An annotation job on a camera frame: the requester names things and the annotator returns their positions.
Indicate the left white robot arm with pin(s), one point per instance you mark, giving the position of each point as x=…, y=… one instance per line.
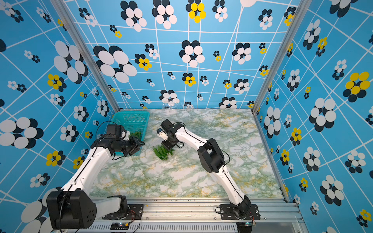
x=71, y=207

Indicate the aluminium frame post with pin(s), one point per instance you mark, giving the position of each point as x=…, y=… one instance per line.
x=76, y=36
x=288, y=38

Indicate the aluminium frame post left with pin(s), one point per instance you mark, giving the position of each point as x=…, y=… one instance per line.
x=76, y=36

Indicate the left controller board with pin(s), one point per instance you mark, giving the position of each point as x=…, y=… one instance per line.
x=119, y=227

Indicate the clear clamshell with peppers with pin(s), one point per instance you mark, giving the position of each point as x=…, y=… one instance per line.
x=163, y=153
x=172, y=108

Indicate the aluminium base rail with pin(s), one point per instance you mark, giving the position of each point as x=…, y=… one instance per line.
x=201, y=215

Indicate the teal plastic basket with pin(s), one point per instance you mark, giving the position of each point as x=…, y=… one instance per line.
x=132, y=121

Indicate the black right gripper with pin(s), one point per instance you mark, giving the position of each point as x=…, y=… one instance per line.
x=164, y=143

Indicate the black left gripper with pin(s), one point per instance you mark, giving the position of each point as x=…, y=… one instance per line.
x=136, y=145

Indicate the clear clamshell with peppers middle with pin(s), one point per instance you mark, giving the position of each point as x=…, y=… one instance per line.
x=172, y=108

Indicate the clear clamshell with peppers back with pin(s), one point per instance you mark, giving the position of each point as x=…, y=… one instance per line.
x=163, y=153

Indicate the green peppers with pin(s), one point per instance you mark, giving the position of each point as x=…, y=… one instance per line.
x=137, y=134

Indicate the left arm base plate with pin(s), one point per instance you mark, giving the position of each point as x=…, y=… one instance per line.
x=137, y=211

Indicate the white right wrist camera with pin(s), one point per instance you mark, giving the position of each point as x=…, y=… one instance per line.
x=162, y=134

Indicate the aluminium frame post right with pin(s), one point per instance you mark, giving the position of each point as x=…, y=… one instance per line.
x=288, y=38

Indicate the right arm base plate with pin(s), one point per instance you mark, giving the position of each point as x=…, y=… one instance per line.
x=229, y=212

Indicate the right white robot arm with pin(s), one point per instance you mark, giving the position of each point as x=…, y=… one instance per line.
x=212, y=160

